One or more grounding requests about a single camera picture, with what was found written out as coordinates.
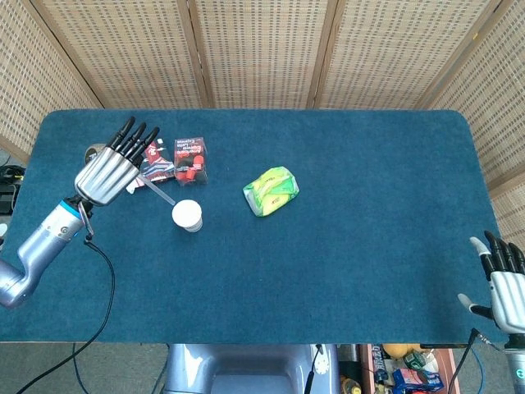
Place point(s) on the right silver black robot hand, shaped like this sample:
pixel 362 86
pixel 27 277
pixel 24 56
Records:
pixel 508 295

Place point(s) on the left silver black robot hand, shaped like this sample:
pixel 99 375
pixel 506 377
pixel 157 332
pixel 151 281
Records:
pixel 104 176

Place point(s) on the translucent plastic stick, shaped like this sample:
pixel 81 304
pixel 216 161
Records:
pixel 162 195

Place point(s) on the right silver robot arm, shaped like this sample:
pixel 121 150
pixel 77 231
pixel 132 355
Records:
pixel 516 365

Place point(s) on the white paper cup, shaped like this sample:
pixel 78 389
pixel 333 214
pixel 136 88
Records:
pixel 186 213

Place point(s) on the brown round jar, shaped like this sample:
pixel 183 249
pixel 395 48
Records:
pixel 92 154

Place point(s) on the white snack packet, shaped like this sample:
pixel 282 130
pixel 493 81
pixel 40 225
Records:
pixel 133 188

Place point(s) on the navy red snack packet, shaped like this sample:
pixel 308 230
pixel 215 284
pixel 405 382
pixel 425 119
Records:
pixel 160 166

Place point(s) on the black electronic equipment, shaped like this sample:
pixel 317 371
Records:
pixel 8 201

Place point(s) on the green white can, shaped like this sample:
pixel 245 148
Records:
pixel 415 361

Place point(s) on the blue red snack packet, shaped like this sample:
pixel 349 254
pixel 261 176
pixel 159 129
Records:
pixel 418 379

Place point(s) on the woven folding screen panel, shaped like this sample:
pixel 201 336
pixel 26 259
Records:
pixel 24 82
pixel 262 49
pixel 123 49
pixel 402 49
pixel 492 102

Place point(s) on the orange round fruit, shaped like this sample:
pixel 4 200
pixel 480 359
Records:
pixel 395 351

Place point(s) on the black packet white lettering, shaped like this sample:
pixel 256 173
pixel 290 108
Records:
pixel 379 363

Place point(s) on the red brown storage crate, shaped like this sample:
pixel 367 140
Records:
pixel 364 369

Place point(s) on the green yellow snack bag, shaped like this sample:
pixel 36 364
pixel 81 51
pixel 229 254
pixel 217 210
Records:
pixel 270 191

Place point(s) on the yellow bottle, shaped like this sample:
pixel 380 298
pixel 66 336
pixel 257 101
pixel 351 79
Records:
pixel 349 386

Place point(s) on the grey blue robot torso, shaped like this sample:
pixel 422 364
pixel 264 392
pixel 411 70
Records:
pixel 246 365

